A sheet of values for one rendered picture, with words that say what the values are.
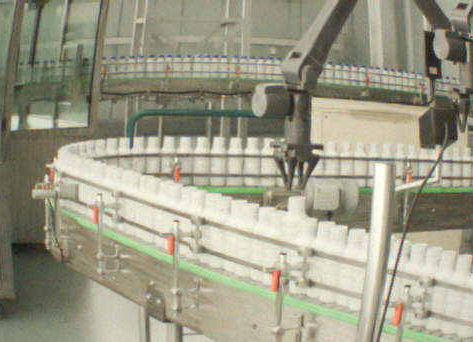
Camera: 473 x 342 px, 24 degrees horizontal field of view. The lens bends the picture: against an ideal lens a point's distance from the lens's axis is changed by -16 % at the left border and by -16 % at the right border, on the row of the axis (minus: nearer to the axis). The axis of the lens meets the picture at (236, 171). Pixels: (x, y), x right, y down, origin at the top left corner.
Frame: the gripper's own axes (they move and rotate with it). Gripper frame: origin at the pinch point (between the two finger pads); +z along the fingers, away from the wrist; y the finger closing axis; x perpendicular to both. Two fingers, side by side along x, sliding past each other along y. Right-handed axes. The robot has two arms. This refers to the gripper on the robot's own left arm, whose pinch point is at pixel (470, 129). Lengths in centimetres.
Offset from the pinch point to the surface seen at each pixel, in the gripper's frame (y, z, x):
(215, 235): -18, 31, 75
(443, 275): -17.2, 28.0, -12.7
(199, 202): -16, 25, 86
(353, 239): -15.8, 25.1, 23.1
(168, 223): -17, 32, 98
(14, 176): 109, 75, 576
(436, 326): -17.0, 39.1, -13.2
